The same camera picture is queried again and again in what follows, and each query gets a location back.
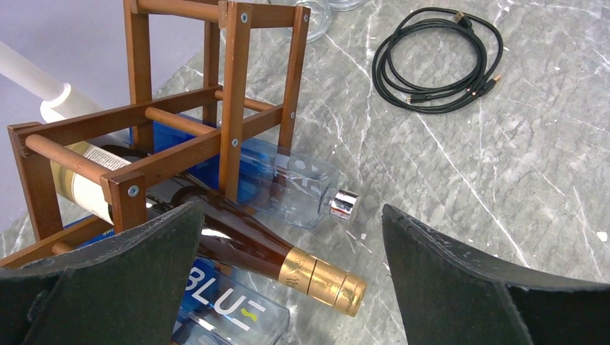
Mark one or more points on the clear glass bottle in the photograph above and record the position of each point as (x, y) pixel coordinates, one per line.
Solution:
(345, 5)
(318, 19)

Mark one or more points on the brown wooden wine rack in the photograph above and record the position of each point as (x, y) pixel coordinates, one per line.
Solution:
(175, 132)

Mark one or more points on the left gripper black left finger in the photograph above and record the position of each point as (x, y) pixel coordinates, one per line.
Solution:
(125, 289)

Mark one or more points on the dark bottle gold foil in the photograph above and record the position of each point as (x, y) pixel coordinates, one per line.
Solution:
(229, 235)

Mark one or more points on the blue labelled clear bottle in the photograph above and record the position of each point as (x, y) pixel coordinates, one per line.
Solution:
(217, 309)

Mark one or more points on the white diagonal pole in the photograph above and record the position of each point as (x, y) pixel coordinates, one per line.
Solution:
(60, 100)

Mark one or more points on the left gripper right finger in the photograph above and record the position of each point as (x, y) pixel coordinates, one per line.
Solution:
(449, 292)

